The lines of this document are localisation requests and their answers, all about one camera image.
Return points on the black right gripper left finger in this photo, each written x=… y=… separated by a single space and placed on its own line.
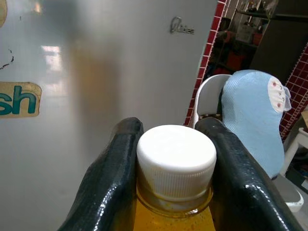
x=108 y=183

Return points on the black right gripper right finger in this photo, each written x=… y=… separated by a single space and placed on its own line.
x=240 y=187

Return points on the honey bottle with white cap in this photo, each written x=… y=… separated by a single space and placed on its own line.
x=175 y=156

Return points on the white fridge door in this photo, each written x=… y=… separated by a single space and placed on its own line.
x=108 y=84

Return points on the grey white seat base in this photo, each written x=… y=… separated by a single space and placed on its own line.
x=291 y=195

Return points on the light blue cushion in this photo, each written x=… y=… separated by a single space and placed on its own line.
x=250 y=115

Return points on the white plastic chair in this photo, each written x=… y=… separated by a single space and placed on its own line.
x=207 y=96

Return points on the sticker with teal letters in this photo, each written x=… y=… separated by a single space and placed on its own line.
x=16 y=101

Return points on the red tiled pillar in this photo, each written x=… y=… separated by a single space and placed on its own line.
x=211 y=41

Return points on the dark metal shelf rack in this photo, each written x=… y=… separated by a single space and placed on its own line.
x=240 y=36

